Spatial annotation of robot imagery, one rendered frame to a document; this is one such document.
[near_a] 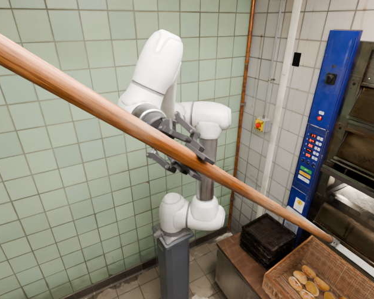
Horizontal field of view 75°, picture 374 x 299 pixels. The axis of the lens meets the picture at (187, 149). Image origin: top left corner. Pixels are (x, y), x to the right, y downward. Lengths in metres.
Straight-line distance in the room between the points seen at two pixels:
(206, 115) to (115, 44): 0.77
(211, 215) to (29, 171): 1.16
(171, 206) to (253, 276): 0.88
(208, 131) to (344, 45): 0.87
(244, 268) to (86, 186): 1.30
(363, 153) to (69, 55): 1.74
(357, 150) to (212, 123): 0.89
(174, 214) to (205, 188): 0.24
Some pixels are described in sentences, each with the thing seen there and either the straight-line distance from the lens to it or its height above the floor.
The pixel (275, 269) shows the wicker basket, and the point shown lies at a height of 0.72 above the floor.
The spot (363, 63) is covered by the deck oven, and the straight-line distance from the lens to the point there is 1.63.
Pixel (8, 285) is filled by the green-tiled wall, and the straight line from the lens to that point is 2.44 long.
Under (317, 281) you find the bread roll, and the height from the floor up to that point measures 0.64.
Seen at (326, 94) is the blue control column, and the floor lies 1.81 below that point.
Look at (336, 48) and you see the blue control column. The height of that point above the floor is 2.06.
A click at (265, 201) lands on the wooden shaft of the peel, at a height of 1.78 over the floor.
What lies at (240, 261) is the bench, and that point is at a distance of 2.08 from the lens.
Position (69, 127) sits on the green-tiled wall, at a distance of 1.72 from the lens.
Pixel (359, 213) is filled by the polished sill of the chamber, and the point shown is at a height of 1.17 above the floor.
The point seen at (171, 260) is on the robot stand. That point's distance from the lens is 1.71.
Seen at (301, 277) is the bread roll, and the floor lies 0.65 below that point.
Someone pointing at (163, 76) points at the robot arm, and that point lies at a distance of 0.69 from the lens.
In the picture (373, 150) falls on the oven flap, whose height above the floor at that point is 1.57.
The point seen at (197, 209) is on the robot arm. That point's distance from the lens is 1.42.
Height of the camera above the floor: 2.20
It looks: 28 degrees down
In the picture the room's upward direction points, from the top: straight up
